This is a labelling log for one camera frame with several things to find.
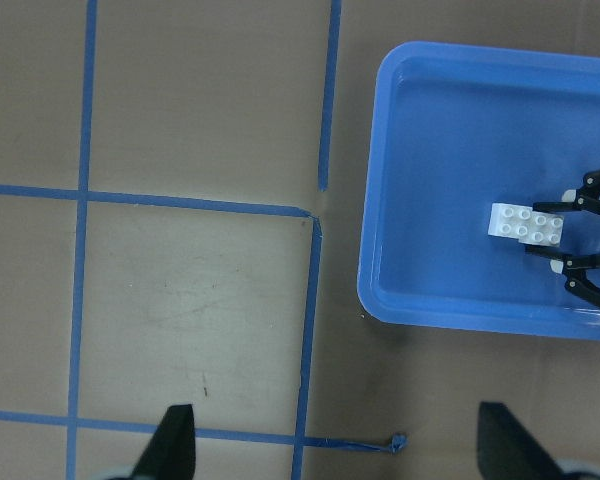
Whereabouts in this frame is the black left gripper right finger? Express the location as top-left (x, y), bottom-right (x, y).
top-left (478, 402), bottom-right (563, 480)

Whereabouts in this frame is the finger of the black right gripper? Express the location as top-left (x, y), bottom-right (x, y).
top-left (525, 245), bottom-right (600, 309)
top-left (533, 170), bottom-right (600, 216)

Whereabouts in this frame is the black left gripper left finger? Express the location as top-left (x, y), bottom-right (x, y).
top-left (129, 404), bottom-right (196, 480)

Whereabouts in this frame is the white building block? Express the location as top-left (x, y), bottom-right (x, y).
top-left (488, 203), bottom-right (532, 242)
top-left (519, 210), bottom-right (564, 247)

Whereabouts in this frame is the blue plastic tray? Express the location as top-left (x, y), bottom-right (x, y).
top-left (357, 42), bottom-right (600, 340)

